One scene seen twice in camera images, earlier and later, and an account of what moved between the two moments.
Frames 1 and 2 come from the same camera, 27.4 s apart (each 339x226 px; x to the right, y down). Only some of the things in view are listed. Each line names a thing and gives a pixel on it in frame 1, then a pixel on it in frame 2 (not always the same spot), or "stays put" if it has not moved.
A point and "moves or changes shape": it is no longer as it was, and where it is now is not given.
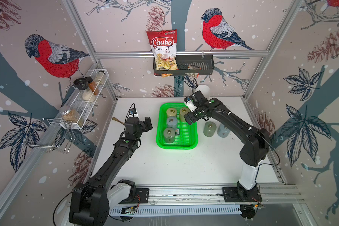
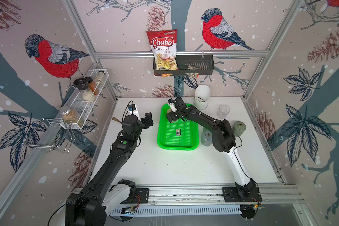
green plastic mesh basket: [186, 135] stays put
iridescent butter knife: [115, 119] stays put
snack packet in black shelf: [191, 67] stays put
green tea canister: [169, 135] moves or changes shape
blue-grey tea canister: [172, 122] -> [206, 137]
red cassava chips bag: [164, 44] stays put
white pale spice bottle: [100, 76] stays put
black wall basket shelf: [203, 64] stays put
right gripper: [189, 116] -> [170, 115]
